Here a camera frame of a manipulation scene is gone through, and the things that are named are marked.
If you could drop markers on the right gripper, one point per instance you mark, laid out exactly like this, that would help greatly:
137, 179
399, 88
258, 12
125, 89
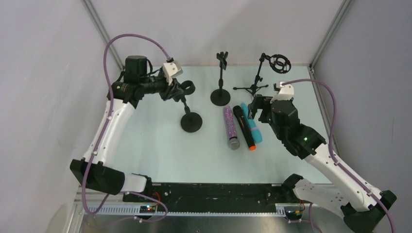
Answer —
260, 105

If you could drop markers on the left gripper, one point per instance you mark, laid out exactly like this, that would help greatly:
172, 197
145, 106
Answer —
167, 90

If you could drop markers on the black fork clip stand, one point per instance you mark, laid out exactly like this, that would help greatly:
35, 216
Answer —
220, 96

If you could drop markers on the black ring clip stand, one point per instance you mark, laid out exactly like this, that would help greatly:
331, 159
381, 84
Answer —
190, 121

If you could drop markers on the purple glitter microphone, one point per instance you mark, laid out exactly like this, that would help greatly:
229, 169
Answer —
233, 141

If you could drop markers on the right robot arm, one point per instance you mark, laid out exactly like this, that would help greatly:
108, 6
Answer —
360, 205

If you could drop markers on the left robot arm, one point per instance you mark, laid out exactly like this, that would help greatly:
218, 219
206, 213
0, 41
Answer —
96, 170

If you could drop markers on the black microphone orange end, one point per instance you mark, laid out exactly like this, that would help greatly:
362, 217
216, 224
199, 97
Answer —
239, 115

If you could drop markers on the blue microphone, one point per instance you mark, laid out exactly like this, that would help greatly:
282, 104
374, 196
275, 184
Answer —
255, 132

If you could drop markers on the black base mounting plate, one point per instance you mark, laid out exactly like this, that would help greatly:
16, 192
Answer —
220, 197

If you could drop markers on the right controller board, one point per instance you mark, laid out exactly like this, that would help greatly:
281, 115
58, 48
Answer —
293, 215

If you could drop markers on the controller board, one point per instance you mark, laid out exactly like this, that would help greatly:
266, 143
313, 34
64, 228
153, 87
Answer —
293, 215
147, 209

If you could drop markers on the left controller board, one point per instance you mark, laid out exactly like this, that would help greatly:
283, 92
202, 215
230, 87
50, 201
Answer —
147, 209

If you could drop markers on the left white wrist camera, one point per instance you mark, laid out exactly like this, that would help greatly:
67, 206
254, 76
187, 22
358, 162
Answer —
171, 71

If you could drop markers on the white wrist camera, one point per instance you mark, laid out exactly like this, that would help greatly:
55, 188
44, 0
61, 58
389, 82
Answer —
171, 71
283, 90

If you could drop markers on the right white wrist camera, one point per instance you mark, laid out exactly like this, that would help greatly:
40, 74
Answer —
283, 90

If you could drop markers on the black tripod shock mount stand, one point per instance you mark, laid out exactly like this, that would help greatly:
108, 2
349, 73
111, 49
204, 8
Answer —
278, 63

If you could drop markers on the white slotted cable duct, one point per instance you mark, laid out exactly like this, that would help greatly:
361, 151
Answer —
133, 210

